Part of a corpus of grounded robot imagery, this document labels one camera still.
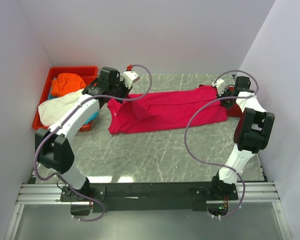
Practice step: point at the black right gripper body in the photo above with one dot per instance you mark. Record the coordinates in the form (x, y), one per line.
(228, 102)

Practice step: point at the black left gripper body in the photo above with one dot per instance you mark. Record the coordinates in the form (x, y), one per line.
(119, 89)

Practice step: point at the bright pink t-shirt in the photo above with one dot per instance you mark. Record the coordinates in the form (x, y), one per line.
(159, 111)

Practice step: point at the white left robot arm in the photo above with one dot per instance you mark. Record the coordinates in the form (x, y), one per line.
(53, 145)

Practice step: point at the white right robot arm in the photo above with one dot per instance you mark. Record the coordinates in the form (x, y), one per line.
(251, 135)

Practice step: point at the folded dark red t-shirt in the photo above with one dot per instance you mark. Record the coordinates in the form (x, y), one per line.
(234, 110)

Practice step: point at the red plastic bin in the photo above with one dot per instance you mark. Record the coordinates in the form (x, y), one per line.
(87, 73)

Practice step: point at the light blue t-shirt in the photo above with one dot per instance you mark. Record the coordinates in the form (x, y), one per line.
(92, 117)

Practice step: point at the orange t-shirt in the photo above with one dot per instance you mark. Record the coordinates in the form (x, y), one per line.
(66, 83)

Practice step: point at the white t-shirt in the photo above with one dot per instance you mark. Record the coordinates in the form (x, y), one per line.
(50, 111)

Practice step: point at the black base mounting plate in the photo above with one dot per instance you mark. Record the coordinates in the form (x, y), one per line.
(147, 197)

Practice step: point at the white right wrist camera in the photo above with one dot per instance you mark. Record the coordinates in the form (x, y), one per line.
(218, 83)

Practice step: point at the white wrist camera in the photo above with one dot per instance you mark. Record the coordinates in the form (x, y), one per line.
(218, 83)
(130, 77)

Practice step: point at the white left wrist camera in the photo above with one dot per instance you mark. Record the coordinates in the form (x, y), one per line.
(130, 77)

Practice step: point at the aluminium extrusion rail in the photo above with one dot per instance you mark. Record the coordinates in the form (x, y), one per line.
(50, 194)

